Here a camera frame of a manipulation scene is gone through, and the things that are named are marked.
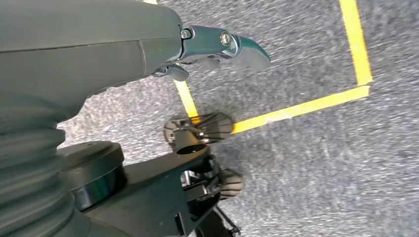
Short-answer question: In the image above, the yellow floor tape square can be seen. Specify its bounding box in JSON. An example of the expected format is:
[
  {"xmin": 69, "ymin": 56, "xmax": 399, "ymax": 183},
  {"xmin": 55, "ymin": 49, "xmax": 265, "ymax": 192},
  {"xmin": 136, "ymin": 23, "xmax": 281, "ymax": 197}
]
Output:
[{"xmin": 143, "ymin": 0, "xmax": 374, "ymax": 135}]

